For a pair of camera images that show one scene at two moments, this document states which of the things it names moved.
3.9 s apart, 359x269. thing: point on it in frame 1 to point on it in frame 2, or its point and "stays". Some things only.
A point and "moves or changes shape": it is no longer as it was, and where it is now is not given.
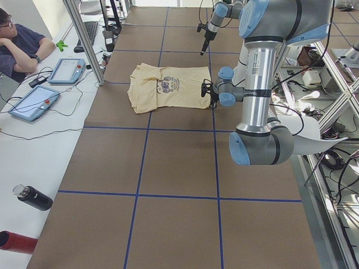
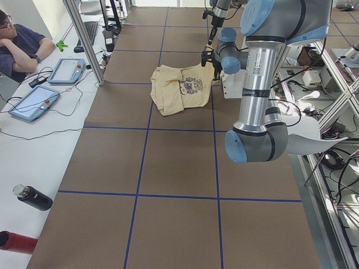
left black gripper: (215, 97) to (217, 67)
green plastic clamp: (60, 44) stays
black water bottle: (33, 196) stays
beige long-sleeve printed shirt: (151, 87) moves or changes shape
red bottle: (17, 243) stays
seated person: (21, 48) stays
